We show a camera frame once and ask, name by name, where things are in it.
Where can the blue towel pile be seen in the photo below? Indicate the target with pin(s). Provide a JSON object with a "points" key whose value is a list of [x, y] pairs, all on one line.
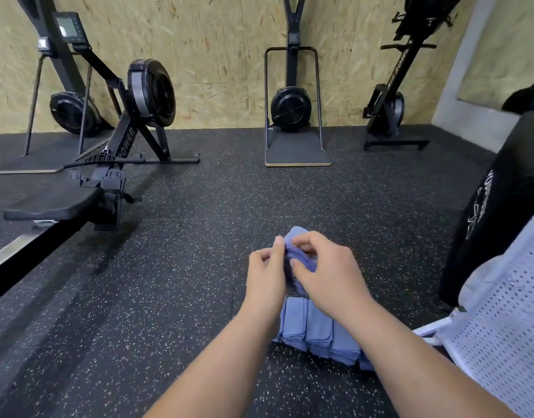
{"points": [[298, 257]]}

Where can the person's left hand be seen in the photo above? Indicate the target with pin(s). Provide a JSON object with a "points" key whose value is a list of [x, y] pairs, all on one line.
{"points": [[265, 287]]}

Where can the black rowing machine with rail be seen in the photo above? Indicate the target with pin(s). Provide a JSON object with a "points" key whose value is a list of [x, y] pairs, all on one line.
{"points": [[58, 200]]}

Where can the plain blue towel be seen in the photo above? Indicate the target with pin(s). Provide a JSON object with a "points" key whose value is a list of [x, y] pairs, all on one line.
{"points": [[293, 322]]}

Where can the white perforated metal rack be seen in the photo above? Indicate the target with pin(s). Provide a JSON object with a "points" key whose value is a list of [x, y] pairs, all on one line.
{"points": [[506, 331]]}

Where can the person's left forearm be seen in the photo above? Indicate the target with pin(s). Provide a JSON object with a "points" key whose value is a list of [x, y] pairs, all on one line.
{"points": [[219, 378]]}

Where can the black printed punching bag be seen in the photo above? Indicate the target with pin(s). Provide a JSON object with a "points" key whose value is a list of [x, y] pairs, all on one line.
{"points": [[498, 204]]}

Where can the black ski trainer grey platform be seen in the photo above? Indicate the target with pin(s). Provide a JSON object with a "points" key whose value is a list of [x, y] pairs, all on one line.
{"points": [[71, 113]]}

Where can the black ski trainer wooden-edged platform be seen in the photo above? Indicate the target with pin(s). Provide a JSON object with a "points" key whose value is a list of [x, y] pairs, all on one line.
{"points": [[291, 108]]}

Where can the person's right forearm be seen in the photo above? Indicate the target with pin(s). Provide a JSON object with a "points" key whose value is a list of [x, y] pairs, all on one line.
{"points": [[424, 374]]}

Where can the person's right hand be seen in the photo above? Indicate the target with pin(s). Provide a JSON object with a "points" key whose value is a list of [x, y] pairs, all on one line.
{"points": [[337, 278]]}

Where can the black upright exercise machine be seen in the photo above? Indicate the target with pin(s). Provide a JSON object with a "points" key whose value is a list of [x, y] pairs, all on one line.
{"points": [[387, 108]]}

